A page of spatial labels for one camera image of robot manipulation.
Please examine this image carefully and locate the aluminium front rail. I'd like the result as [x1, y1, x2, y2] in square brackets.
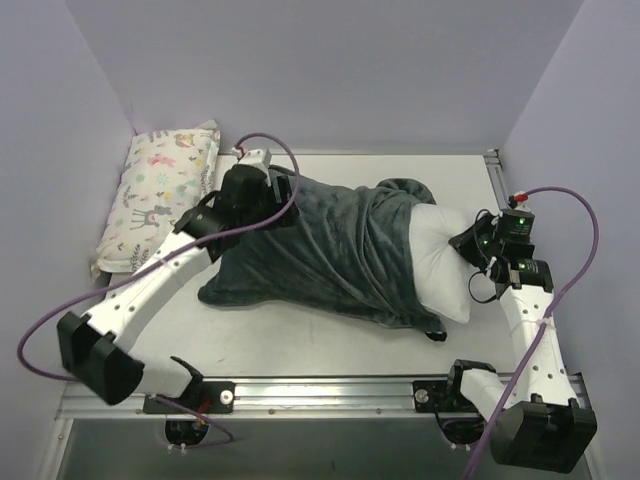
[56, 375, 475, 420]

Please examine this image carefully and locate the zebra pillowcase with grey lining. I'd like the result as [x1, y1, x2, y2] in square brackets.
[198, 178, 447, 342]

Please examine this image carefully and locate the floral animal print pillow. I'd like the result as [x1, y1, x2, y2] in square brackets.
[90, 120, 221, 279]

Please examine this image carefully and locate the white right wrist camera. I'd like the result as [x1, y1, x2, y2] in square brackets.
[507, 191, 529, 211]

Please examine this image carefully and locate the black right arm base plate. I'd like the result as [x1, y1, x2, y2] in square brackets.
[412, 380, 477, 414]

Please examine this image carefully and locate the thin black cable loop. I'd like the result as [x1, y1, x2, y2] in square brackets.
[467, 272, 501, 305]

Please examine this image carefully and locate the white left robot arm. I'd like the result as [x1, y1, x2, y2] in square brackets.
[57, 164, 301, 411]

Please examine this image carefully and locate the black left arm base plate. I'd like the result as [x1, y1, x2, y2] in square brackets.
[142, 380, 236, 414]

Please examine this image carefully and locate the white pillow insert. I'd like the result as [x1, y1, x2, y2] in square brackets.
[408, 203, 471, 324]

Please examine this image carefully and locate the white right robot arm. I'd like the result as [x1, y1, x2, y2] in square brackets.
[443, 209, 597, 474]

